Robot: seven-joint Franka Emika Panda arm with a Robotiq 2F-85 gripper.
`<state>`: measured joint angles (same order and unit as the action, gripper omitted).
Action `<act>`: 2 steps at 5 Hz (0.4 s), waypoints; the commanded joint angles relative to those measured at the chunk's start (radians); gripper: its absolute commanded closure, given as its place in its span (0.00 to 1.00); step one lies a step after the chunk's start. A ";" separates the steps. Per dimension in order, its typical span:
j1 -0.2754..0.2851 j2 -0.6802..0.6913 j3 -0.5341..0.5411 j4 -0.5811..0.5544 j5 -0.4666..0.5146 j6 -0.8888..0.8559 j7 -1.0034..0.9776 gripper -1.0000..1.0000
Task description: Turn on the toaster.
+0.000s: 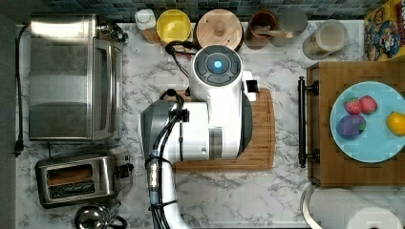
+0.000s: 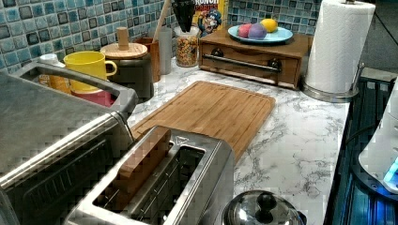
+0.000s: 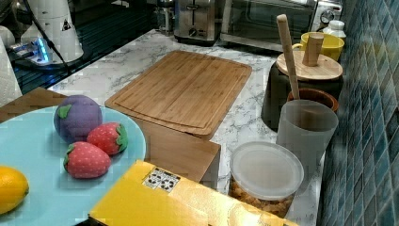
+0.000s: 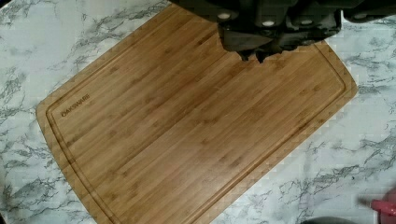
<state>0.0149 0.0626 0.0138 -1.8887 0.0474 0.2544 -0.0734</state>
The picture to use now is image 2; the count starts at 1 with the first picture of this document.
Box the clear cereal jar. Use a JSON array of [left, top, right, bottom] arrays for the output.
[[175, 26, 199, 68]]

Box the yellow lemon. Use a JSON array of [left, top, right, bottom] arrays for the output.
[[260, 19, 278, 33]]

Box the purple plush eggplant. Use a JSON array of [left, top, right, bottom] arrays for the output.
[[248, 23, 268, 40]]

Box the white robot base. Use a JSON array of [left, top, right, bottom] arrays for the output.
[[359, 82, 398, 194]]

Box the white paper towel roll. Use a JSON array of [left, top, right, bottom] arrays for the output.
[[304, 0, 375, 94]]

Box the wooden drawer box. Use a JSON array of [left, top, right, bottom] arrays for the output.
[[198, 29, 313, 89]]

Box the white capped bottle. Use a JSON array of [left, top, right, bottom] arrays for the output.
[[38, 53, 72, 95]]

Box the black cable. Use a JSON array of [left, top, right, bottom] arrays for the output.
[[344, 124, 377, 145]]

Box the steel pot lid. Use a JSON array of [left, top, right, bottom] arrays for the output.
[[222, 190, 307, 225]]

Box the red bowl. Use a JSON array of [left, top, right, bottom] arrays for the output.
[[71, 90, 115, 107]]

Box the yellow cereal box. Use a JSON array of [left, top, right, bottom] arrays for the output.
[[192, 0, 229, 37]]

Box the yellow mug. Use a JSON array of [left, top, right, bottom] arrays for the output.
[[64, 51, 117, 81]]

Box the grey plastic cup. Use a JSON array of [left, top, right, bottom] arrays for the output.
[[147, 26, 173, 75]]

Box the dark canister with wooden lid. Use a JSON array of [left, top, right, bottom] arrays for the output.
[[100, 27, 154, 103]]

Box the black utensils bunch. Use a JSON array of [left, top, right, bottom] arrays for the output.
[[172, 0, 195, 32]]

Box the wooden utensil handle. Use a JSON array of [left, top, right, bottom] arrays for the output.
[[152, 0, 171, 43]]

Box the brown wooden utensil cup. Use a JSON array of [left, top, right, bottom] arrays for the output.
[[135, 37, 161, 83]]

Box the stainless steel toaster oven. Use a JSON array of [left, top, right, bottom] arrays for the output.
[[0, 62, 138, 225]]

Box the light blue plate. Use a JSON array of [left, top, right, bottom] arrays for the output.
[[227, 25, 293, 44]]

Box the slice of brown toast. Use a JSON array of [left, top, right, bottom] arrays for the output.
[[103, 127, 171, 211]]

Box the red plush strawberry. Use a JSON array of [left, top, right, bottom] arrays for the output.
[[237, 23, 252, 38]]

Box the bamboo cutting board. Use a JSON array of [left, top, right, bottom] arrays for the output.
[[131, 81, 275, 160]]

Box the metal paper towel holder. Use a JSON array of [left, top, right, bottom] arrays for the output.
[[299, 62, 365, 103]]

